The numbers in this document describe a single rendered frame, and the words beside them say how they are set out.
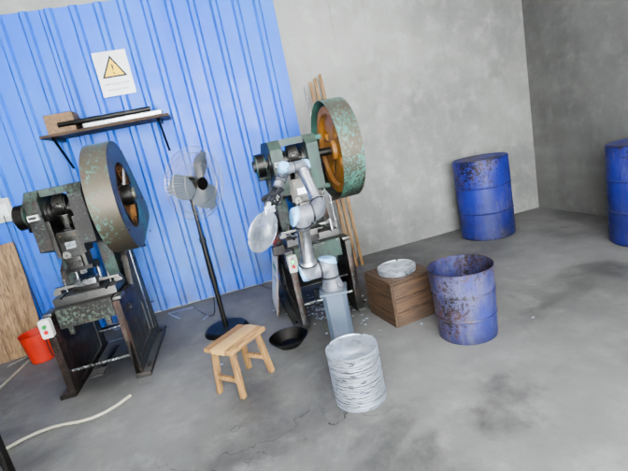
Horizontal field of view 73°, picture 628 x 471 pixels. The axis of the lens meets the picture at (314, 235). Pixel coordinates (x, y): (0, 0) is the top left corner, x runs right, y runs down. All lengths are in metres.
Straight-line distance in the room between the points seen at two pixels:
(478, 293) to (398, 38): 3.29
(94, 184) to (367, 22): 3.34
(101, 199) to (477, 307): 2.53
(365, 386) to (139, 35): 3.78
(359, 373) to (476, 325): 0.91
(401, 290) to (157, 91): 3.03
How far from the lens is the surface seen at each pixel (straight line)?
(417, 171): 5.23
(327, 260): 2.81
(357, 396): 2.43
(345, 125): 3.28
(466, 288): 2.78
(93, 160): 3.28
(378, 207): 5.06
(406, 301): 3.22
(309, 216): 2.60
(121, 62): 4.71
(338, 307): 2.90
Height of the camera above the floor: 1.47
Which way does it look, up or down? 13 degrees down
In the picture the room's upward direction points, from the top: 12 degrees counter-clockwise
